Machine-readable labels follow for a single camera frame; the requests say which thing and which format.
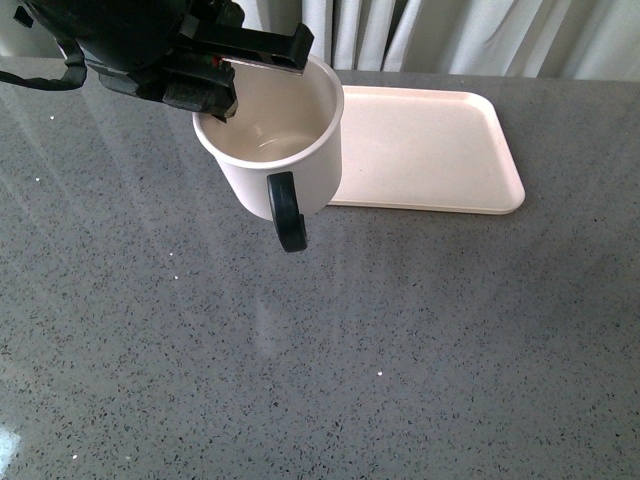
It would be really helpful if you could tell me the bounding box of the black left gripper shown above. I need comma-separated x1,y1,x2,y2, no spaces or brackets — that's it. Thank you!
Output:
14,1,314,122

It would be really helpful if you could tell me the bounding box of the white smiley mug black handle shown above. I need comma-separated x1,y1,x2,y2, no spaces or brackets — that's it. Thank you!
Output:
193,56,344,252

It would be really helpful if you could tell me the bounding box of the beige rectangular plastic tray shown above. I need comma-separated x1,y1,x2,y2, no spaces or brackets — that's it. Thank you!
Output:
332,86,525,215

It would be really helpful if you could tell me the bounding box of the white pleated curtain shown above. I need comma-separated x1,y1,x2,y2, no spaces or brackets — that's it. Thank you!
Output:
0,0,640,83

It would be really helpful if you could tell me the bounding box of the black cable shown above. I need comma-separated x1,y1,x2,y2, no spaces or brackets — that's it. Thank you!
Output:
0,42,89,92

